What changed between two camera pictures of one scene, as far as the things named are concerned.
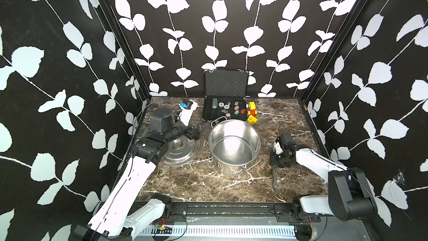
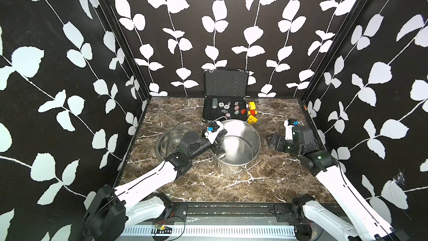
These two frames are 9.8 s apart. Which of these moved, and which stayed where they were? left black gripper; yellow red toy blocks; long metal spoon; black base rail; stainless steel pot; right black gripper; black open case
Moved: long metal spoon; right black gripper; left black gripper
Stayed: yellow red toy blocks; black open case; black base rail; stainless steel pot
